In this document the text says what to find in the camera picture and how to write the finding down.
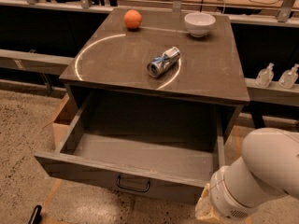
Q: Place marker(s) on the grey drawer cabinet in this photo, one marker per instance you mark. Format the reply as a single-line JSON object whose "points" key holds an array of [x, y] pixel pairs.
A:
{"points": [[208, 70]]}

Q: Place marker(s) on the cardboard box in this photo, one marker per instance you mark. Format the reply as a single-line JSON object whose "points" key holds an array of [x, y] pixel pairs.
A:
{"points": [[60, 120]]}

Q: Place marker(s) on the black top drawer handle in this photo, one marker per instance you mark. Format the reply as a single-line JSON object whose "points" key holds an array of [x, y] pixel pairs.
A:
{"points": [[133, 185]]}

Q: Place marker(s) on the clear sanitizer bottle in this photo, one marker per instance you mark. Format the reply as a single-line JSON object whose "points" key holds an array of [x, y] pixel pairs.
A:
{"points": [[288, 78], [265, 76]]}

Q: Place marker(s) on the black object on floor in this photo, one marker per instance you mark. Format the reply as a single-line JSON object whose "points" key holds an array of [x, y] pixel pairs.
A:
{"points": [[36, 217]]}

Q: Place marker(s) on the clear sanitizer bottle right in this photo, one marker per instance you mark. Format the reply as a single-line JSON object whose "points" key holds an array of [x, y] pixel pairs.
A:
{"points": [[288, 78]]}

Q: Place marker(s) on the crushed silver blue can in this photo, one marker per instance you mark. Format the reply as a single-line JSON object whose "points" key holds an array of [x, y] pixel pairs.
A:
{"points": [[162, 63]]}

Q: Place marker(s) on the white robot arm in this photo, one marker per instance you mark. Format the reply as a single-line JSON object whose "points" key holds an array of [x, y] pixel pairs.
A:
{"points": [[267, 169]]}

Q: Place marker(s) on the grey top drawer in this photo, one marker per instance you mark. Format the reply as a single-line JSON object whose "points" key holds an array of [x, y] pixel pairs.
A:
{"points": [[173, 144]]}

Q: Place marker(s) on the clear sanitizer bottle left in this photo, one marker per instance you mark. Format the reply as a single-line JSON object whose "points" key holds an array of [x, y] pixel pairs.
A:
{"points": [[265, 76]]}

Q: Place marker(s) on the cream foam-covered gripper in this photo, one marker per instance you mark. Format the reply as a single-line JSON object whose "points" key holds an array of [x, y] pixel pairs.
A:
{"points": [[224, 194]]}

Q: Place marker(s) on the orange ball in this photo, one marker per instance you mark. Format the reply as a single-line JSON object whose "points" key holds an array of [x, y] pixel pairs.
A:
{"points": [[132, 19]]}

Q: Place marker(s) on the white ceramic bowl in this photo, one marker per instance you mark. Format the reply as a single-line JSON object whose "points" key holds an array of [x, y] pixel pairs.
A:
{"points": [[198, 24]]}

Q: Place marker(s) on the grey metal shelf rail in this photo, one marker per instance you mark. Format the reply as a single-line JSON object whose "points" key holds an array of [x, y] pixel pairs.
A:
{"points": [[33, 62]]}

